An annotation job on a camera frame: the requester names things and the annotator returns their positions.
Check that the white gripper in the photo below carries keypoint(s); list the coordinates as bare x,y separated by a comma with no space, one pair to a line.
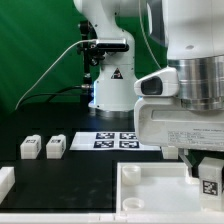
163,122

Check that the white square tabletop tray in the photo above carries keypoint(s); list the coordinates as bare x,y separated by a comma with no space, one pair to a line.
157,187

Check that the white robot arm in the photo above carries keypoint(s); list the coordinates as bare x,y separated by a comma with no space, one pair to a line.
193,33

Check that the white sheet with tags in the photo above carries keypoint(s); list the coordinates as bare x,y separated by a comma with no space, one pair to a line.
89,141

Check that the white left obstacle bar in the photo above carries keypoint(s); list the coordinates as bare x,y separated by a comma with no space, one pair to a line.
7,180

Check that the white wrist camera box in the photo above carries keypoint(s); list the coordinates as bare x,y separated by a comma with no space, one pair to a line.
162,83

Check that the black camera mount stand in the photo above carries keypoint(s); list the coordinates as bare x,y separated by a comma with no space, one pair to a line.
91,54

